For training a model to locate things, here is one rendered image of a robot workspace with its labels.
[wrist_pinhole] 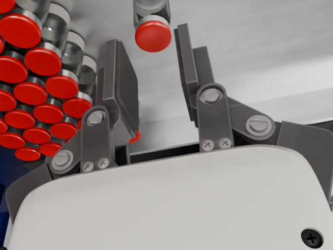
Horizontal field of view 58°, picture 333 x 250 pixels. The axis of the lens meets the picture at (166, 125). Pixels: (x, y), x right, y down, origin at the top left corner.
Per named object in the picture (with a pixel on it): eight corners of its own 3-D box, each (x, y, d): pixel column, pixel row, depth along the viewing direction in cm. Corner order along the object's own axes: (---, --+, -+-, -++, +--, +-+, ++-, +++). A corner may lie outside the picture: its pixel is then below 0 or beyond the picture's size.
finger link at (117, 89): (75, 197, 14) (86, 89, 18) (141, 187, 14) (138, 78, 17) (36, 167, 11) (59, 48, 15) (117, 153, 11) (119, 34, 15)
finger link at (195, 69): (199, 177, 13) (183, 69, 17) (273, 165, 13) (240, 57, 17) (189, 140, 11) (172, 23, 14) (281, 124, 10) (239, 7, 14)
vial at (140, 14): (138, 11, 20) (139, 54, 18) (128, -20, 19) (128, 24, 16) (169, 3, 20) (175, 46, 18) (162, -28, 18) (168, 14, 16)
